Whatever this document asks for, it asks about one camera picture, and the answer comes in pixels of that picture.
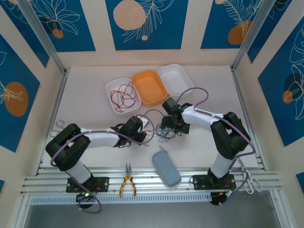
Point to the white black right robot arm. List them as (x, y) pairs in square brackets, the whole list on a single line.
[(202, 116)]

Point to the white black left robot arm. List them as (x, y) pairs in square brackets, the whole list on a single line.
[(99, 139)]

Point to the orange plastic tray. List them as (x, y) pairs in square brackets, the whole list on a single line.
[(149, 95)]

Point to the white plastic tray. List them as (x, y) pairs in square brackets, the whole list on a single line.
[(118, 82), (175, 80)]

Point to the grey zipper pouch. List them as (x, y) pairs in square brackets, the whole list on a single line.
[(166, 168)]

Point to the metal forceps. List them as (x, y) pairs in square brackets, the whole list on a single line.
[(57, 123)]

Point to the small circuit board with LED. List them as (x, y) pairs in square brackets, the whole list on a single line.
[(85, 195), (223, 195)]

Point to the aluminium rail frame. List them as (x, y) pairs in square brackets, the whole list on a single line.
[(147, 181)]

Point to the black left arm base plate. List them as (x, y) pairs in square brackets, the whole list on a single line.
[(102, 184)]

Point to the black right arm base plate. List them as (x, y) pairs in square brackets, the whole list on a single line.
[(200, 183)]

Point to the blue floral wall panel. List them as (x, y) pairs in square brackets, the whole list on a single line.
[(273, 95), (166, 35), (71, 35), (213, 23), (266, 35), (23, 31), (14, 71)]

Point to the aluminium corner post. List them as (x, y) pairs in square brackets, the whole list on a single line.
[(253, 26), (38, 26)]

